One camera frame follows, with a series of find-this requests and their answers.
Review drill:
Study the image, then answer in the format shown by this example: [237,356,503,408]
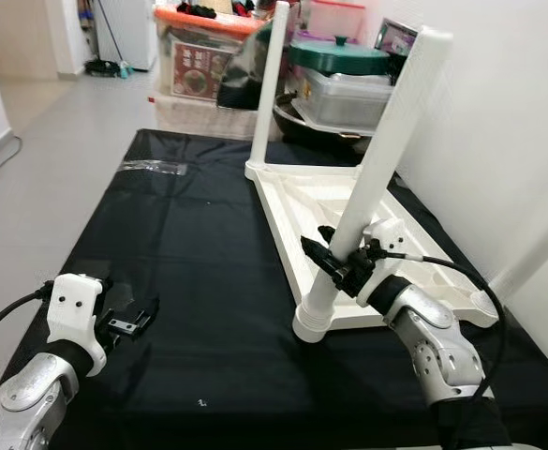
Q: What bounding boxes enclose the white plastic children table top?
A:
[245,159,501,343]

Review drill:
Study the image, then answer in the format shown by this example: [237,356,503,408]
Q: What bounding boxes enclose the black tablecloth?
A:
[0,128,548,450]

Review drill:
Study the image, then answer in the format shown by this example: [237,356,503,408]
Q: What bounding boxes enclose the white plastic tray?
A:
[288,98,387,137]

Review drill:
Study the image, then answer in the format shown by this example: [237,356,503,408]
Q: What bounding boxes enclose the black wok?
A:
[274,94,378,146]

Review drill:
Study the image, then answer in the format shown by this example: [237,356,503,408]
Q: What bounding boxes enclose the clear tape strip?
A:
[122,160,189,178]

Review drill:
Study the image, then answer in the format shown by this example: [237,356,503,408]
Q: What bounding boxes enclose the clear plastic container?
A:
[297,67,398,128]

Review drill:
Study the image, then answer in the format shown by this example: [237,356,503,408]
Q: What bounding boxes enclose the dark green pot lid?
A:
[288,36,392,77]

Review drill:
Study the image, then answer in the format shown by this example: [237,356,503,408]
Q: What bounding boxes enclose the glossy black plastic bag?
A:
[215,28,274,112]

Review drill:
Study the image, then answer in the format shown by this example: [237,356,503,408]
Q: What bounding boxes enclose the red printed food carton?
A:
[172,42,233,100]

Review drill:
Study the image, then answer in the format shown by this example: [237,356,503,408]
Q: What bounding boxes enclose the pink board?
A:
[302,0,368,41]

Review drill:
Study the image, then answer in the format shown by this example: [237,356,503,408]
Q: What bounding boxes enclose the black dustpan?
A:
[84,58,132,78]

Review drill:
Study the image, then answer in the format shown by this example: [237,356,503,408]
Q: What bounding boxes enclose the clear storage box orange lid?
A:
[154,3,267,102]

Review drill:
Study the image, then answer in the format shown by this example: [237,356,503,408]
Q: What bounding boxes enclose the thin black broom stick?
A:
[97,0,123,65]

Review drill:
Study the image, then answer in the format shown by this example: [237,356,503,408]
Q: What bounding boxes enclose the white kitchen appliance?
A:
[96,0,158,71]

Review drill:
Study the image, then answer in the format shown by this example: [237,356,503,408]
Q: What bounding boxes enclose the small black item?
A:
[178,4,218,19]

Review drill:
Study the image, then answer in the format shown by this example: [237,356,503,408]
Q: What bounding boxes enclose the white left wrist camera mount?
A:
[46,274,109,378]

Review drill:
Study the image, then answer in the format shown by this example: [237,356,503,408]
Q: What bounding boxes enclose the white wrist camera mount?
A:
[46,274,109,378]
[356,217,408,303]

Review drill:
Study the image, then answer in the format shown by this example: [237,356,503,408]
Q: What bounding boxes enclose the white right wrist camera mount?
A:
[356,217,408,303]

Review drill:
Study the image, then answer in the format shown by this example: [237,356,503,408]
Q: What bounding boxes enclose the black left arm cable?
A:
[0,284,55,359]

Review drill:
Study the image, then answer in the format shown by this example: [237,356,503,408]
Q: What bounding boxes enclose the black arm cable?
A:
[377,246,508,443]
[0,284,55,359]

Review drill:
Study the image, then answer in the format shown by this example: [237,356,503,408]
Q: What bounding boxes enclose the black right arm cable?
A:
[377,246,508,443]

